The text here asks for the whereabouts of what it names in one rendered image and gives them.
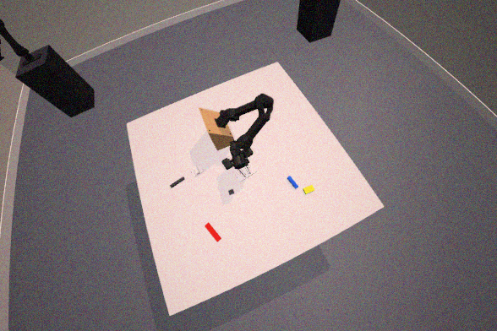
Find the blue rectangular bar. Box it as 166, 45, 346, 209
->
287, 176, 298, 189

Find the red flat bar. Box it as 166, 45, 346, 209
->
205, 223, 221, 241

